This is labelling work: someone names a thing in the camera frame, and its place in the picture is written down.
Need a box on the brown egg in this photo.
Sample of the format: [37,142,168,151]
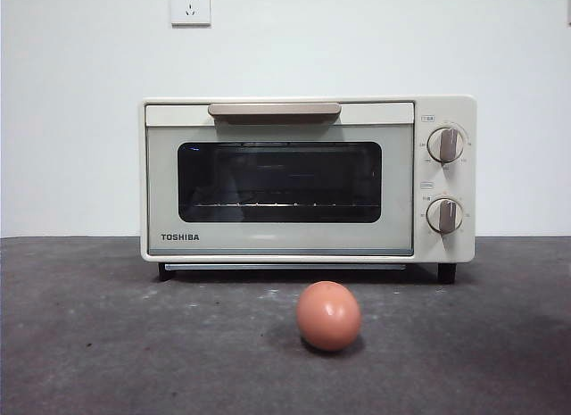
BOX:
[296,280,361,353]

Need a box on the metal crumb tray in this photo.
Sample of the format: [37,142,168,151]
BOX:
[164,262,407,272]

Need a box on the cream Toshiba toaster oven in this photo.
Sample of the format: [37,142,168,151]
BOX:
[138,95,477,285]

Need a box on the cream timer knob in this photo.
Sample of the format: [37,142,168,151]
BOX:
[426,197,465,235]

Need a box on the metal wire oven rack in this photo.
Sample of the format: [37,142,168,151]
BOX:
[195,202,380,210]

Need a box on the cream temperature knob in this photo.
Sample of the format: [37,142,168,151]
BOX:
[426,127,465,164]

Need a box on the white wall socket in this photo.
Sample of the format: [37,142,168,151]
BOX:
[170,0,211,28]

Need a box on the glass oven door with handle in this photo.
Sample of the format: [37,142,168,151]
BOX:
[145,102,415,257]

